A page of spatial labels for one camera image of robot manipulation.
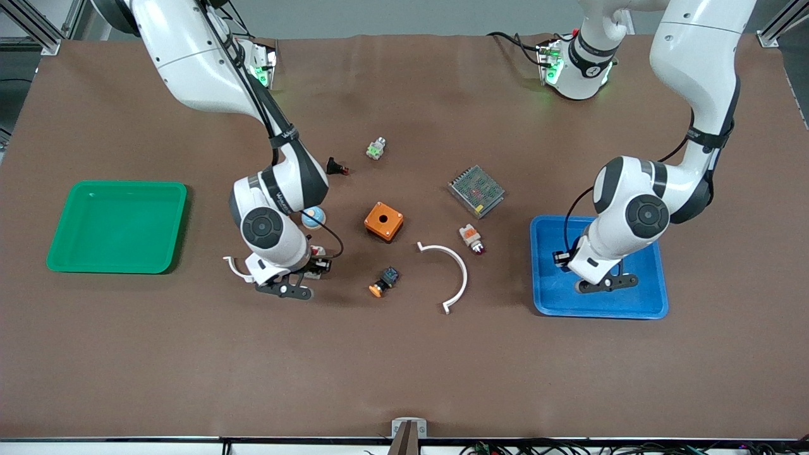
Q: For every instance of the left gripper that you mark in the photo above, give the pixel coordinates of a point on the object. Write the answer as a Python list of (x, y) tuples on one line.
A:
[(567, 257)]

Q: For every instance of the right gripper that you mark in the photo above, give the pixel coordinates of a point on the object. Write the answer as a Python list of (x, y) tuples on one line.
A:
[(311, 265)]

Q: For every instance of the white red circuit breaker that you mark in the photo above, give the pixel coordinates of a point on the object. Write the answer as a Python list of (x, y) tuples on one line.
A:
[(319, 253)]

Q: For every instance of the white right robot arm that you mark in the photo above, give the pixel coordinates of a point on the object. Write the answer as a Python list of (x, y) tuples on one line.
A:
[(189, 57)]

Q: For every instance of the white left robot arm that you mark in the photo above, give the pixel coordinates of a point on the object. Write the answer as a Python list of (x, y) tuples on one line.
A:
[(695, 63)]

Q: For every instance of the blue dome buzzer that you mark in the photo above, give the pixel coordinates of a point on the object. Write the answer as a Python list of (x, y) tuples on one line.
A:
[(316, 218)]

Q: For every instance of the blue plastic tray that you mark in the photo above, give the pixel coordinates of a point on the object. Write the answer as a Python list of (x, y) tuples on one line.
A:
[(644, 297)]

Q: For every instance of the small white pipe clamp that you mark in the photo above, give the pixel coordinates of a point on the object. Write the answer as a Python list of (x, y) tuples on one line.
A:
[(234, 270)]

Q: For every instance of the yellow mushroom push button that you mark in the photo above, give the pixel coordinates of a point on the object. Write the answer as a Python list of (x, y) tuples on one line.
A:
[(389, 277)]

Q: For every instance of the orange push button box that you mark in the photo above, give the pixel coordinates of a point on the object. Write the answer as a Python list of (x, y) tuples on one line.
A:
[(390, 227)]

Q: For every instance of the orange white indicator lamp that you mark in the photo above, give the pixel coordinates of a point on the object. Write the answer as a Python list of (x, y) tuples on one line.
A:
[(470, 236)]

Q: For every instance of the large white pipe clamp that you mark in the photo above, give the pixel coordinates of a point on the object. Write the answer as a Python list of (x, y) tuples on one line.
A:
[(464, 278)]

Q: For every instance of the metal mesh power supply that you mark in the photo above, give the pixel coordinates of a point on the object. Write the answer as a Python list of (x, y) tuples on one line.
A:
[(477, 191)]

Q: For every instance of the brown table mat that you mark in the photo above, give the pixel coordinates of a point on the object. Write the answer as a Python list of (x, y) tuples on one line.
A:
[(189, 366)]

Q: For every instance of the green plastic tray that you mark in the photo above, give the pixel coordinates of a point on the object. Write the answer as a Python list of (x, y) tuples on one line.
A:
[(145, 215)]

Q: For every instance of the black pushbutton switch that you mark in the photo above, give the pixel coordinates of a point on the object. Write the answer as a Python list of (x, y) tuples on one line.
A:
[(334, 166)]

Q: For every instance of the green white pushbutton switch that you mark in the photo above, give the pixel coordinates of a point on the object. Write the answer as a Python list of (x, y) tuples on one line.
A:
[(376, 149)]

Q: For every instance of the grey metal bracket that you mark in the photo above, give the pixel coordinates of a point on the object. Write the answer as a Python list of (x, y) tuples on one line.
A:
[(421, 430)]

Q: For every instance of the black table edge rail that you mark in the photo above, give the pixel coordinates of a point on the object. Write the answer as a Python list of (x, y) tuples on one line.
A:
[(126, 438)]

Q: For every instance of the aluminium frame profile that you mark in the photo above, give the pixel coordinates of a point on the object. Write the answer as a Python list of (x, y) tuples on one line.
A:
[(38, 31), (774, 31)]

